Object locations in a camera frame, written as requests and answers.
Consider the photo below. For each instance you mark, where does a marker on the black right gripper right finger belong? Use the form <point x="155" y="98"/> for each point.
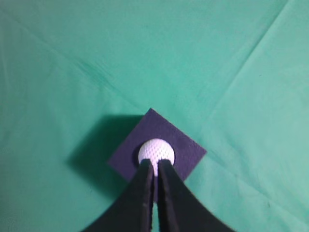
<point x="178" y="209"/>

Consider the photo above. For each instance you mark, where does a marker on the white dimpled golf ball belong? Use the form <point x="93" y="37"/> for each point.
<point x="155" y="150"/>

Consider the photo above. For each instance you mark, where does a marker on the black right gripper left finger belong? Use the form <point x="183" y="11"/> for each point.
<point x="132" y="210"/>

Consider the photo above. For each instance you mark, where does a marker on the dark purple foam cube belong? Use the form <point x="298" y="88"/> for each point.
<point x="152" y="125"/>

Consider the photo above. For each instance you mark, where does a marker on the green cloth table cover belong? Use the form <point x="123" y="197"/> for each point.
<point x="77" y="75"/>

